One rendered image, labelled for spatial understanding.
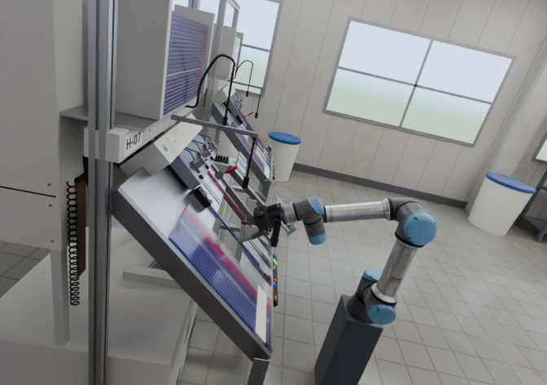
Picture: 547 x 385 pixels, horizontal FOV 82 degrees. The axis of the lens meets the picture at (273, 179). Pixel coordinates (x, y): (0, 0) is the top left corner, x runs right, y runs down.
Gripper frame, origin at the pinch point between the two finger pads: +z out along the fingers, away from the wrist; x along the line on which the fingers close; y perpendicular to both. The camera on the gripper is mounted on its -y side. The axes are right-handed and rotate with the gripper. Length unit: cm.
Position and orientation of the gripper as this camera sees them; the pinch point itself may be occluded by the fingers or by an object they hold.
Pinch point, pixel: (239, 233)
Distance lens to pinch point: 131.4
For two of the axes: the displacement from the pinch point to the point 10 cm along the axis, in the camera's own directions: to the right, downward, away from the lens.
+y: -3.2, -8.8, -3.6
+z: -9.5, 2.9, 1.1
